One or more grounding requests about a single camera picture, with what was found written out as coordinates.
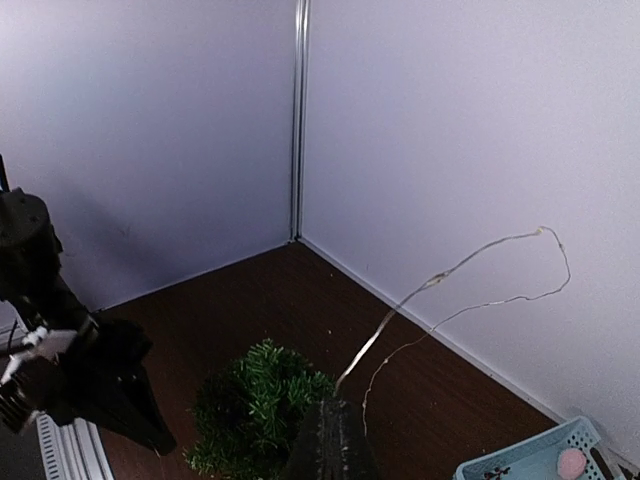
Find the wire fairy light string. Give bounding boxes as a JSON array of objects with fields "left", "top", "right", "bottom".
[{"left": 333, "top": 225, "right": 572, "bottom": 436}]

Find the left aluminium corner post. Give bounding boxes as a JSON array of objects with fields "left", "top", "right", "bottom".
[{"left": 289, "top": 0, "right": 311, "bottom": 242}]

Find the pink pompom ornament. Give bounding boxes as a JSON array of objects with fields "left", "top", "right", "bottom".
[{"left": 557, "top": 448, "right": 587, "bottom": 480}]

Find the red berry sprig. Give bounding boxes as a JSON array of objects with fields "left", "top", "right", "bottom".
[{"left": 483, "top": 466, "right": 511, "bottom": 480}]

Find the small green christmas tree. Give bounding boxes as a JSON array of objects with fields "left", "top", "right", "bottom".
[{"left": 185, "top": 338, "right": 334, "bottom": 479}]

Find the light blue plastic basket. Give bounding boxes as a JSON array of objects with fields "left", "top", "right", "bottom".
[{"left": 453, "top": 416, "right": 625, "bottom": 480}]

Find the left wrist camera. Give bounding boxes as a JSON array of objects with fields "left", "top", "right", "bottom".
[{"left": 1, "top": 326, "right": 77, "bottom": 434}]

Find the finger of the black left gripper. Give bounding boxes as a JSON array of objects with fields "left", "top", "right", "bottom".
[{"left": 94, "top": 365, "right": 176, "bottom": 455}]

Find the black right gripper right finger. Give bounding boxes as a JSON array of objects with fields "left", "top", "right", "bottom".
[{"left": 327, "top": 400, "right": 380, "bottom": 479}]

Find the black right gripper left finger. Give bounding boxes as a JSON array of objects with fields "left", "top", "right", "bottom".
[{"left": 284, "top": 400, "right": 327, "bottom": 480}]

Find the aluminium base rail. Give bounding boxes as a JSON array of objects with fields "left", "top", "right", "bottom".
[{"left": 36, "top": 415, "right": 114, "bottom": 480}]

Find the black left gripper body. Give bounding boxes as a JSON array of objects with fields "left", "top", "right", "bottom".
[{"left": 1, "top": 296, "right": 150, "bottom": 425}]

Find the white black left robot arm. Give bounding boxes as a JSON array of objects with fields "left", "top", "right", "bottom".
[{"left": 1, "top": 179, "right": 176, "bottom": 456}]

